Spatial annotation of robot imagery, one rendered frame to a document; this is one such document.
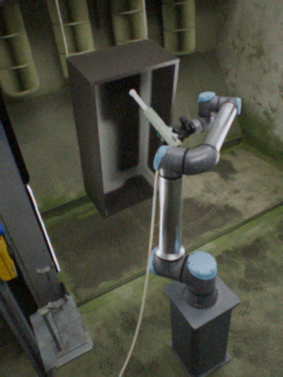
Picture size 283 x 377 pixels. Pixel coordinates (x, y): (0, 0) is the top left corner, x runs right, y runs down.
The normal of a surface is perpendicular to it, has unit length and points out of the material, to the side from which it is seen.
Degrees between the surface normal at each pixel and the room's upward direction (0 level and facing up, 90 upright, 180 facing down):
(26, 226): 90
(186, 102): 57
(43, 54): 90
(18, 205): 90
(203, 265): 5
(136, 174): 12
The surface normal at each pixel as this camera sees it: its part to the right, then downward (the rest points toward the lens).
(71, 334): -0.09, -0.80
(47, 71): 0.47, 0.49
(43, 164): 0.35, -0.03
